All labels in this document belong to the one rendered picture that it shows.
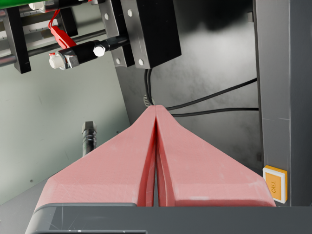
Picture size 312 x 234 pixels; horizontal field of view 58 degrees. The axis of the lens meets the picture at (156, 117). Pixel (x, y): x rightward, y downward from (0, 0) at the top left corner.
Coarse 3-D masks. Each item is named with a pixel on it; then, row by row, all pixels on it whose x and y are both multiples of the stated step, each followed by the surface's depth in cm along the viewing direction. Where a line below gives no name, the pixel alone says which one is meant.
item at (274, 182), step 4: (268, 168) 40; (272, 168) 40; (276, 168) 40; (280, 172) 39; (284, 172) 39; (268, 176) 40; (272, 176) 39; (276, 176) 39; (268, 180) 40; (272, 180) 40; (276, 180) 39; (280, 180) 39; (268, 184) 41; (272, 184) 40; (276, 184) 40; (280, 184) 39; (272, 188) 40; (276, 188) 40; (280, 188) 39; (272, 192) 41; (276, 192) 40; (280, 192) 40; (276, 196) 40; (280, 196) 40; (280, 200) 40
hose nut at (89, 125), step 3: (84, 123) 41; (87, 123) 41; (90, 123) 41; (93, 123) 41; (84, 126) 41; (87, 126) 40; (90, 126) 41; (93, 126) 41; (96, 126) 42; (84, 129) 40; (87, 129) 40; (90, 129) 40; (93, 129) 41; (96, 129) 41; (96, 132) 41
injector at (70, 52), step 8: (96, 40) 43; (104, 40) 44; (112, 40) 45; (120, 40) 46; (128, 40) 47; (72, 48) 41; (80, 48) 41; (88, 48) 42; (96, 48) 41; (104, 48) 42; (112, 48) 45; (80, 56) 41; (88, 56) 42; (96, 56) 43; (64, 64) 40
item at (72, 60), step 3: (69, 57) 37; (72, 57) 37; (75, 57) 37; (69, 60) 37; (72, 60) 37; (75, 60) 37; (72, 63) 37; (75, 63) 37; (72, 66) 37; (75, 66) 38
